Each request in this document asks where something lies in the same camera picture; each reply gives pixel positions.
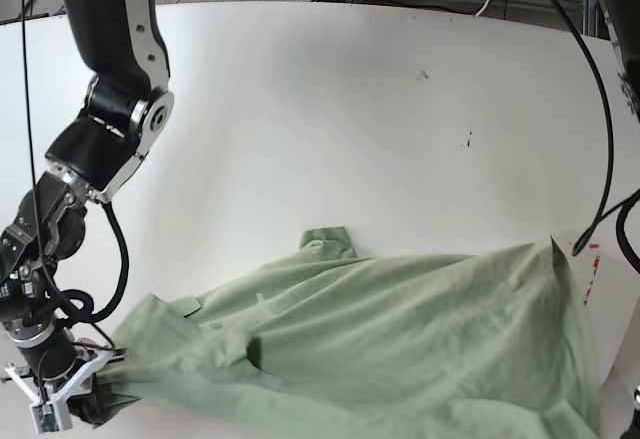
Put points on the red tape rectangle marking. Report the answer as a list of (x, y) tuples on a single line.
[(584, 268)]

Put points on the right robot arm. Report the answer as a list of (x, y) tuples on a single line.
[(127, 105)]

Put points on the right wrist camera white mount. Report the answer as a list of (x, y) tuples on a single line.
[(49, 399)]

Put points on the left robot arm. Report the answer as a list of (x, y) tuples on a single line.
[(622, 18)]

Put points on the green t-shirt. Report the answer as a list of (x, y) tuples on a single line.
[(325, 343)]

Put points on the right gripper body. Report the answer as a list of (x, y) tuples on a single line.
[(50, 352)]

